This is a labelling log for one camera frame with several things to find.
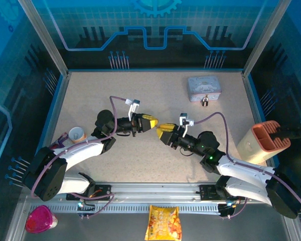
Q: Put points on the small brass padlock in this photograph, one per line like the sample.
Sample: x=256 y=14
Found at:
x=205 y=101

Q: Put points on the pale blue cartoon tin box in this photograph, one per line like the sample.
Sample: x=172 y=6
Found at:
x=203 y=85

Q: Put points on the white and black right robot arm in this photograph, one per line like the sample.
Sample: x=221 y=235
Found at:
x=245 y=170

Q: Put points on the cream holder with orange top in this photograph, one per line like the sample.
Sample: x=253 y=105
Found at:
x=253 y=148

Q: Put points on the white paper cup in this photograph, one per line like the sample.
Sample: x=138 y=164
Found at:
x=76 y=135

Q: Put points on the purple snack packet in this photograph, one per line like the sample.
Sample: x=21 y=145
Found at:
x=61 y=141

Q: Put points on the yellow chips bag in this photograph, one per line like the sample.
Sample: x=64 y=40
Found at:
x=163 y=222

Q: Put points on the pink lidded plastic cup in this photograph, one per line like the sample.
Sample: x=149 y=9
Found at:
x=38 y=219

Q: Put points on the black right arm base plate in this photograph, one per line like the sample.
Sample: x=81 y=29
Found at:
x=208 y=192

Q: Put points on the aluminium mounting rail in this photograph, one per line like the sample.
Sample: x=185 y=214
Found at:
x=153 y=192

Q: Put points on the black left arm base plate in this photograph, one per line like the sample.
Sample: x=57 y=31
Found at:
x=102 y=192

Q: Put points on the aluminium frame post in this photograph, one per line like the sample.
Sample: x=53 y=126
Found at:
x=264 y=37
x=43 y=37

